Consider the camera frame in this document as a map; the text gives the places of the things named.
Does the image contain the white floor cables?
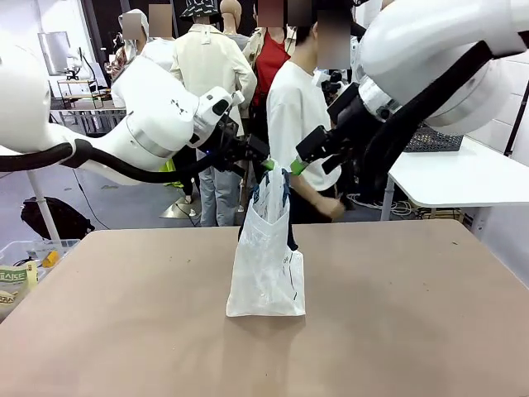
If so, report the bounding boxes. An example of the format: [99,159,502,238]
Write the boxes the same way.
[346,194,418,218]

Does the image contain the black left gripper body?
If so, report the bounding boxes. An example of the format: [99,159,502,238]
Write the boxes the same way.
[217,134,270,177]

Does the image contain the black patterned bucket hat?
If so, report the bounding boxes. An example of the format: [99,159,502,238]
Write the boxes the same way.
[179,0,220,22]

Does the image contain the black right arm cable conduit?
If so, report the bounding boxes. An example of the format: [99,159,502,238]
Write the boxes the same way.
[358,41,495,203]

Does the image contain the green yellow snack packet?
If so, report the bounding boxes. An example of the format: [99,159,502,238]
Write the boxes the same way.
[0,289,20,322]
[0,264,39,297]

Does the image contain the person in red shirt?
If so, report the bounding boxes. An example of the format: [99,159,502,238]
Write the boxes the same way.
[242,0,293,125]

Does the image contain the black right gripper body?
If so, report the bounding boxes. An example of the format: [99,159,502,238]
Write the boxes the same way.
[295,123,360,175]

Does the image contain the person with white cap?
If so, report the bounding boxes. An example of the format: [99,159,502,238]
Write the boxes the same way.
[109,10,150,108]

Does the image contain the black tripod stand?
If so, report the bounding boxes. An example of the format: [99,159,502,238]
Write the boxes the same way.
[504,82,529,158]

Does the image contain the black plastic basket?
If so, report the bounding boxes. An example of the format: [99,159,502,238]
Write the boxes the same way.
[403,121,465,153]

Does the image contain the person's right forearm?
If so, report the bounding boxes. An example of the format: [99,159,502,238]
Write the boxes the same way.
[303,181,328,208]

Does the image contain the person in white top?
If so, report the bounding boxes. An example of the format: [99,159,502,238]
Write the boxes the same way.
[142,3,177,71]

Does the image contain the bald beige mannequin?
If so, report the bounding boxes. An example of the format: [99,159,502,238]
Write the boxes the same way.
[218,0,253,55]

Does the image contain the white plastic shopping bag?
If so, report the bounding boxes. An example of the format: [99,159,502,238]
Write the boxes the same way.
[225,165,307,318]

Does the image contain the black background equipment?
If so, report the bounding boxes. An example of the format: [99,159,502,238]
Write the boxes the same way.
[320,69,350,103]

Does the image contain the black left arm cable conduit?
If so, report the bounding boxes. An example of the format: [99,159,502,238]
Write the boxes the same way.
[0,139,249,185]

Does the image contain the white board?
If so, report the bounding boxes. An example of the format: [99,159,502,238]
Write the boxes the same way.
[36,31,70,76]

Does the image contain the white stand pole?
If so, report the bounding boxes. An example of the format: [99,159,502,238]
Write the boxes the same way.
[26,171,63,242]

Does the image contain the clear plastic storage bin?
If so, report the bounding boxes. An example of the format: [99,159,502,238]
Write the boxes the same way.
[0,237,82,290]

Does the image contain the metal shelf rack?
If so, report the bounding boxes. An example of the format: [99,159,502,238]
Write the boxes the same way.
[56,78,112,111]

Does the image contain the metal mannequin base plate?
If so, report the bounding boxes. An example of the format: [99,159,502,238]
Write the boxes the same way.
[159,201,203,220]

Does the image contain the person's right hand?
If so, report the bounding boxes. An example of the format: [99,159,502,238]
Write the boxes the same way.
[318,197,346,219]

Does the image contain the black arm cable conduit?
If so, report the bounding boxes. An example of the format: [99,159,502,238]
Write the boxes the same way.
[358,41,495,203]
[0,139,249,185]

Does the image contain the black backpack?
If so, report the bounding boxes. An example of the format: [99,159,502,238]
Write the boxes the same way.
[20,196,96,242]

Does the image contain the mannequin in cream jacket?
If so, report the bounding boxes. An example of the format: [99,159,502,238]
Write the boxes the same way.
[169,16,258,227]

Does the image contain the neon yellow vest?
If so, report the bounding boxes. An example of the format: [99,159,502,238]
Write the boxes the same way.
[164,160,183,188]

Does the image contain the grey background table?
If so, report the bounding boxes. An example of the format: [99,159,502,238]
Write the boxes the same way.
[49,101,127,136]

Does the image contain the white side table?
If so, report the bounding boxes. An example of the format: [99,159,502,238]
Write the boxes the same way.
[387,134,529,221]

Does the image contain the person in white t-shirt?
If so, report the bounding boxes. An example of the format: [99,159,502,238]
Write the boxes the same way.
[266,7,360,227]

